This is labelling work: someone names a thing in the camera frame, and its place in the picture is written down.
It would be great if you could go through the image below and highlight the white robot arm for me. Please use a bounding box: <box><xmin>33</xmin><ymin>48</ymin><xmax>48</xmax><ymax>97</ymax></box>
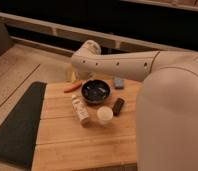
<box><xmin>71</xmin><ymin>40</ymin><xmax>198</xmax><ymax>171</ymax></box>

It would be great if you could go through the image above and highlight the dark round bowl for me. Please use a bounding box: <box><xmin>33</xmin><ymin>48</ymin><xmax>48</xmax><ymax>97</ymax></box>
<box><xmin>81</xmin><ymin>80</ymin><xmax>110</xmax><ymax>104</ymax></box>

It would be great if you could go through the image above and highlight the orange carrot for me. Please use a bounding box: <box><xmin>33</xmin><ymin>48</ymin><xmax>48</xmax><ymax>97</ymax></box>
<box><xmin>64</xmin><ymin>81</ymin><xmax>82</xmax><ymax>93</ymax></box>

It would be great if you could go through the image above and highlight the blue sponge block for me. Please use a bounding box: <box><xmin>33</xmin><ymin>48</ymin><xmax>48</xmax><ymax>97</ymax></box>
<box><xmin>113</xmin><ymin>77</ymin><xmax>124</xmax><ymax>89</ymax></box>

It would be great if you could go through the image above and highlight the white paper cup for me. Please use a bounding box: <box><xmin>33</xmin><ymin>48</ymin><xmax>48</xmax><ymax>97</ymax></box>
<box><xmin>97</xmin><ymin>106</ymin><xmax>113</xmax><ymax>125</ymax></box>

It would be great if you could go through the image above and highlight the white lotion bottle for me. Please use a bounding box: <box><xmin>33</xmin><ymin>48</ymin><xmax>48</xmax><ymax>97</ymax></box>
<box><xmin>72</xmin><ymin>95</ymin><xmax>90</xmax><ymax>126</ymax></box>

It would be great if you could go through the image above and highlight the dark grey floor mat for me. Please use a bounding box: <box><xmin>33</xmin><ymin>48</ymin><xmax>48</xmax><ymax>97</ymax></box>
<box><xmin>0</xmin><ymin>82</ymin><xmax>46</xmax><ymax>169</ymax></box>

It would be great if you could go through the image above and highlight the wooden window ledge rail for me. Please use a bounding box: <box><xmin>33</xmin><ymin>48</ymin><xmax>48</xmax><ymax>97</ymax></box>
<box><xmin>0</xmin><ymin>12</ymin><xmax>175</xmax><ymax>51</ymax></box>

